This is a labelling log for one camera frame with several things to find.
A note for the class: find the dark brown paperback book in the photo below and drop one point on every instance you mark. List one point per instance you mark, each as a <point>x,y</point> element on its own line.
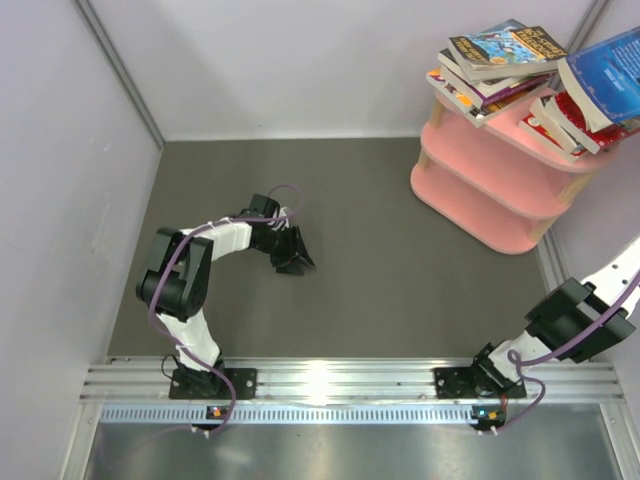
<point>492,107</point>

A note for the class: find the Roald Dahl Charlie book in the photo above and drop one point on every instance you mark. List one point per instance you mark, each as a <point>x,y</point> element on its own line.
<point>451,94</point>

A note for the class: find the blue orange paperback book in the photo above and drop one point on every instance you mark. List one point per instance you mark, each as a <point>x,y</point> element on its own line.
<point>603,80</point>

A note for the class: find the red 13-storey treehouse book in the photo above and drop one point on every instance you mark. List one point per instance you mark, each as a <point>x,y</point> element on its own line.
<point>533,127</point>

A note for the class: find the red starred book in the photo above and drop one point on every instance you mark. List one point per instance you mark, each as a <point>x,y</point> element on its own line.
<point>563,109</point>

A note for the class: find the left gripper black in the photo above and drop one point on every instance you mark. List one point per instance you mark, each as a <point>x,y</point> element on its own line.
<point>288,248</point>

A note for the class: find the aluminium mounting rail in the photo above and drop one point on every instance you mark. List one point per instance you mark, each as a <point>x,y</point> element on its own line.
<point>324,382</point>

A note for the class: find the yellow illustrated paperback book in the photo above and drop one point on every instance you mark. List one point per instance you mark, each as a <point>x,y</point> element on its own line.
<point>567,142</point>

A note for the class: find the purple 117-storey treehouse book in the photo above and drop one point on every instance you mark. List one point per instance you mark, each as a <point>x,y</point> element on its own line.
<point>505,90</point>

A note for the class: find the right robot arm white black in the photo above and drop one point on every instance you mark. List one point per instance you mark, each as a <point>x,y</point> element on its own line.
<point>576,321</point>

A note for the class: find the pink three-tier shelf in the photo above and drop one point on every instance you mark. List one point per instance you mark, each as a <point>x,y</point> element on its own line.
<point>497,182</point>

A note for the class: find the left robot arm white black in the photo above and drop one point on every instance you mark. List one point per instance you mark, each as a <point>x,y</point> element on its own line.
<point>175,281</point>

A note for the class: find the perforated cable duct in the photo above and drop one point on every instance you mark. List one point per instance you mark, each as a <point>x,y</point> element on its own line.
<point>298,415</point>

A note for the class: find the black yellow book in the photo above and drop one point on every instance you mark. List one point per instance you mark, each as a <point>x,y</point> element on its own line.
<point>510,52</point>

